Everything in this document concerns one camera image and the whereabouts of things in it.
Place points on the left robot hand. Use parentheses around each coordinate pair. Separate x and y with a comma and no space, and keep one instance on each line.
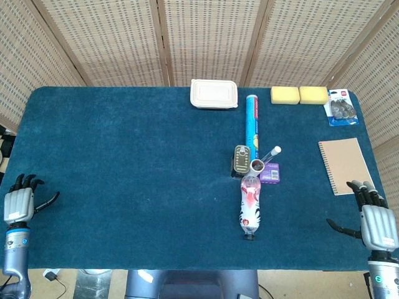
(18,202)

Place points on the shiny metal floor plate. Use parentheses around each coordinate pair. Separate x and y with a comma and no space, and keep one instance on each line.
(93,285)

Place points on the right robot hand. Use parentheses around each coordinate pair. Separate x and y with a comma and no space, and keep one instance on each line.
(378,224)

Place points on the yellow sponge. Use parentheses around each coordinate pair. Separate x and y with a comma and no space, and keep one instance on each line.
(313,95)
(284,95)

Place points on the brown spiral notebook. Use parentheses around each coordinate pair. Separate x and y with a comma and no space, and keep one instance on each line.
(344,165)

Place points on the black white background object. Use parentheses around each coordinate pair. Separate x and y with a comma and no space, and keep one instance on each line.
(4,146)

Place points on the white cup with brown interior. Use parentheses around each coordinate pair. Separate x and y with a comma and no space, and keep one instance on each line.
(256,169)

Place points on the purple box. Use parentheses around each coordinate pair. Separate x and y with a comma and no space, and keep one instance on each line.
(271,178)

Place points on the plastic bottle black cap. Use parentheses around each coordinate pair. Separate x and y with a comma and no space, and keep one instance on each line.
(249,211)

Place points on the blue table cloth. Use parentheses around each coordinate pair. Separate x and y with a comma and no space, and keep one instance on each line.
(124,171)

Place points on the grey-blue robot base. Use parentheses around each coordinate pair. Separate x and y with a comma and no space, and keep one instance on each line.
(193,285)

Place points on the black tin can gold lid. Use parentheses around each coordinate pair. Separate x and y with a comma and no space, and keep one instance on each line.
(241,159)

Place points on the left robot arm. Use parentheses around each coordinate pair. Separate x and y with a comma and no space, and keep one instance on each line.
(15,255)

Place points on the blue blister pack of clips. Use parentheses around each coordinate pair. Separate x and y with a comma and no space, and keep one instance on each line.
(341,109)

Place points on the blue cling film roll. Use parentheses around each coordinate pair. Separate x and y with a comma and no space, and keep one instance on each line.
(252,124)

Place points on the clear test tube white cap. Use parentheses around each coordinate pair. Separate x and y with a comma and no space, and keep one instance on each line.
(270,155)

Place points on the beige lidded food container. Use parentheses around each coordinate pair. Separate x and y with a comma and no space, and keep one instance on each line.
(213,93)

